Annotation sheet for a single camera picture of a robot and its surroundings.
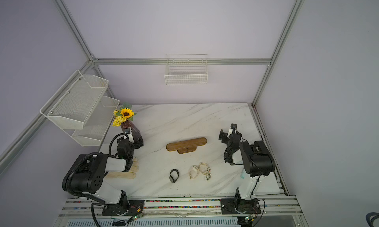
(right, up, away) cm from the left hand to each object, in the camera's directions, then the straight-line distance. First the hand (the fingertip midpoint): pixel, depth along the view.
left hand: (132, 137), depth 94 cm
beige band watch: (+40, -19, -9) cm, 45 cm away
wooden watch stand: (+35, -5, -7) cm, 36 cm away
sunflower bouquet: (0, +15, -10) cm, 18 cm away
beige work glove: (+3, -20, -10) cm, 23 cm away
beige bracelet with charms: (+46, -18, -8) cm, 50 cm away
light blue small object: (+69, -21, -11) cm, 72 cm away
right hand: (+65, +3, +4) cm, 65 cm away
